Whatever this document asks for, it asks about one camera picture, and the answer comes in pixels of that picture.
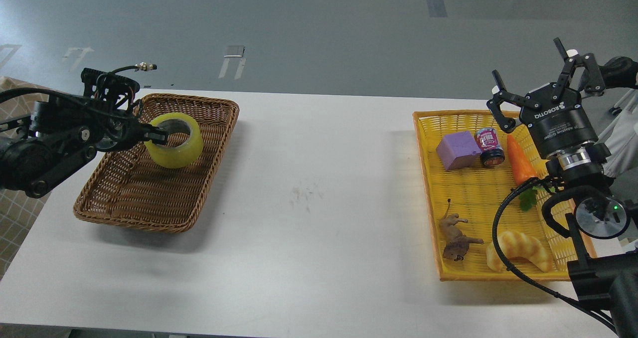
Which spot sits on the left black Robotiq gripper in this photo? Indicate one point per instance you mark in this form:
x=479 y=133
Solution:
x=122 y=134

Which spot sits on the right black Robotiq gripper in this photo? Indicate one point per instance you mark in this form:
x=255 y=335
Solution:
x=558 y=121

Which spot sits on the yellow tape roll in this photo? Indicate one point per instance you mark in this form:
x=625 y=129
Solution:
x=185 y=153

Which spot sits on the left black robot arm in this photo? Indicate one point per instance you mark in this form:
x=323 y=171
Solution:
x=65 y=132

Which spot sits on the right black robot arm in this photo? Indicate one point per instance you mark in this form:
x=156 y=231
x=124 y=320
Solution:
x=582 y=202

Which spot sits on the brown wicker basket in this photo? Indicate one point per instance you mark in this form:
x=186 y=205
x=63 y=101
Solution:
x=128 y=189

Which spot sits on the orange toy carrot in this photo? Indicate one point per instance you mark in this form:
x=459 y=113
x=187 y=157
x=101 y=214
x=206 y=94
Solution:
x=522 y=170

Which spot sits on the seated person in beige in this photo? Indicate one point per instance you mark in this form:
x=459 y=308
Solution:
x=620 y=136

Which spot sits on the small red can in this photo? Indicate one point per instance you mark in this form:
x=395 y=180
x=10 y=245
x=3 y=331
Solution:
x=492 y=153

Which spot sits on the yellow plastic basket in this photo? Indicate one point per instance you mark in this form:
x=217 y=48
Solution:
x=475 y=193

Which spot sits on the purple foam block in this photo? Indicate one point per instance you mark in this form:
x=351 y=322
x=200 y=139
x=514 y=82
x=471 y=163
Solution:
x=458 y=150

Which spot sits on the toy croissant bread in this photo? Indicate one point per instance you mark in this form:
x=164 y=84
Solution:
x=514 y=244

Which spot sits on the beige checkered cloth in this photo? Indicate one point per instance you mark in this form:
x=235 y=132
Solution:
x=18 y=212

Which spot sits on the brown toy animal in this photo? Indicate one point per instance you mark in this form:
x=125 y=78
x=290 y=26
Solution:
x=457 y=244

